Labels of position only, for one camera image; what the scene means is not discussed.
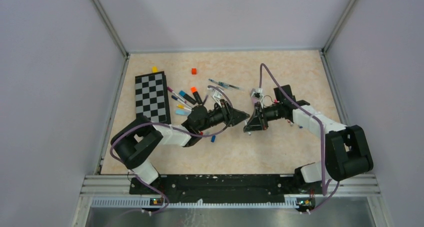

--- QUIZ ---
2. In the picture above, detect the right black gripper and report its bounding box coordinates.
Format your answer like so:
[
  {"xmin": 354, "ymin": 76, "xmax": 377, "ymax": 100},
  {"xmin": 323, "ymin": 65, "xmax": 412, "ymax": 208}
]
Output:
[{"xmin": 243, "ymin": 101, "xmax": 283, "ymax": 132}]

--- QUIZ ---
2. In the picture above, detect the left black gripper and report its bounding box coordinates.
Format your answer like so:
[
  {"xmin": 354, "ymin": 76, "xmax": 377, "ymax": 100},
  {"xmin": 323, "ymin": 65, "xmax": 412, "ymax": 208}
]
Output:
[{"xmin": 197, "ymin": 99, "xmax": 250, "ymax": 132}]

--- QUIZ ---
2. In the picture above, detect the light blue pastel highlighter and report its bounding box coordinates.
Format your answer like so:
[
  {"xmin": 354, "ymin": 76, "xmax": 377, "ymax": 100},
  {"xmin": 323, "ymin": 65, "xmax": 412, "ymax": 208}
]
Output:
[{"xmin": 175, "ymin": 109, "xmax": 191, "ymax": 116}]

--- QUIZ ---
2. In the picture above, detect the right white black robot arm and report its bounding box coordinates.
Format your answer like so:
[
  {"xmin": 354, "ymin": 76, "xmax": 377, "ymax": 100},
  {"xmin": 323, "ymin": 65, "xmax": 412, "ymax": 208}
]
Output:
[{"xmin": 243, "ymin": 84, "xmax": 374, "ymax": 193}]

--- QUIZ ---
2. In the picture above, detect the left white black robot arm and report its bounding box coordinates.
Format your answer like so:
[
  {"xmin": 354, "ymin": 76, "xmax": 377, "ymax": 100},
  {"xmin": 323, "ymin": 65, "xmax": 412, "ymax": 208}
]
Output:
[{"xmin": 110, "ymin": 99, "xmax": 250, "ymax": 194}]

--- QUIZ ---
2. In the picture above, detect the clear teal gel pen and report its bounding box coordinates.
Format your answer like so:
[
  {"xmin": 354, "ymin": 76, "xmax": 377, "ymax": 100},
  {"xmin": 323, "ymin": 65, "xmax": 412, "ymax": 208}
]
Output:
[{"xmin": 208, "ymin": 78, "xmax": 242, "ymax": 90}]

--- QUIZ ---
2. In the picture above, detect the black orange cap highlighter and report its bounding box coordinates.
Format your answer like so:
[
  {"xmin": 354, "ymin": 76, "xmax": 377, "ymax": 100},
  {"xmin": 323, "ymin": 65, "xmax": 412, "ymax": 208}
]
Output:
[{"xmin": 190, "ymin": 86, "xmax": 203, "ymax": 105}]

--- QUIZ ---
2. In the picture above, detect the black blue cap highlighter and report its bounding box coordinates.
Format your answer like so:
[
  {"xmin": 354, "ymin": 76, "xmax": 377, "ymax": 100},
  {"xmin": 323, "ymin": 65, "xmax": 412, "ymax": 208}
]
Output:
[{"xmin": 178, "ymin": 90, "xmax": 197, "ymax": 105}]

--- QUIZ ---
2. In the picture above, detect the black grey checkerboard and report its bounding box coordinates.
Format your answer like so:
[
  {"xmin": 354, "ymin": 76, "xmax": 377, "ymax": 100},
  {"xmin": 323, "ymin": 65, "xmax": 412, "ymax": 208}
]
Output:
[{"xmin": 135, "ymin": 71, "xmax": 172, "ymax": 124}]

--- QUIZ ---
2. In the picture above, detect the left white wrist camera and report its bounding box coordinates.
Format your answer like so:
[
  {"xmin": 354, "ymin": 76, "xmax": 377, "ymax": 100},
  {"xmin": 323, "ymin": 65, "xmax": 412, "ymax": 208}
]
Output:
[{"xmin": 207, "ymin": 87, "xmax": 223, "ymax": 105}]

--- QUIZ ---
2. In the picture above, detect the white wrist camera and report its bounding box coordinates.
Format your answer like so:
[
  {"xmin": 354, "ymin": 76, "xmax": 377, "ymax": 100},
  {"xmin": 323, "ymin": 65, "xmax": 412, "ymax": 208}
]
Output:
[
  {"xmin": 250, "ymin": 87, "xmax": 265, "ymax": 103},
  {"xmin": 207, "ymin": 87, "xmax": 223, "ymax": 105}
]

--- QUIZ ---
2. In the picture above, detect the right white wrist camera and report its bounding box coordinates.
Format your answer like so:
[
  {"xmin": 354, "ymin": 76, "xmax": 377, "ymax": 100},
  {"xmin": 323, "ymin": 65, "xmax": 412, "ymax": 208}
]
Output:
[{"xmin": 250, "ymin": 87, "xmax": 265, "ymax": 103}]

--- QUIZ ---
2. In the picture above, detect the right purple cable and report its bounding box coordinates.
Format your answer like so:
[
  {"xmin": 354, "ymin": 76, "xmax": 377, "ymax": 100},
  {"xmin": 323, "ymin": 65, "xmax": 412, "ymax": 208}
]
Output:
[{"xmin": 258, "ymin": 63, "xmax": 340, "ymax": 214}]

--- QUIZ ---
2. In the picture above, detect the purple cable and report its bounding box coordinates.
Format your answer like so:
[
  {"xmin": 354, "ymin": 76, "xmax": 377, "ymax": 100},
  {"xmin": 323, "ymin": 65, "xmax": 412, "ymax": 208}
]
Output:
[
  {"xmin": 258, "ymin": 63, "xmax": 340, "ymax": 214},
  {"xmin": 109, "ymin": 85, "xmax": 234, "ymax": 216}
]

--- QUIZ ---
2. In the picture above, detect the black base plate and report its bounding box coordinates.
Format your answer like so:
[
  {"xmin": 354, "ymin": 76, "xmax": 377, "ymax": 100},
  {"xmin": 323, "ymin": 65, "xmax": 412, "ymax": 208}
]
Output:
[{"xmin": 129, "ymin": 174, "xmax": 322, "ymax": 204}]

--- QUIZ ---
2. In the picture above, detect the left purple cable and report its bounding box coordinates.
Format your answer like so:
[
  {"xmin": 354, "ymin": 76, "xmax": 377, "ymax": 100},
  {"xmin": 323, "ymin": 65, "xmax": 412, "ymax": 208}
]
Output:
[{"xmin": 109, "ymin": 85, "xmax": 234, "ymax": 216}]

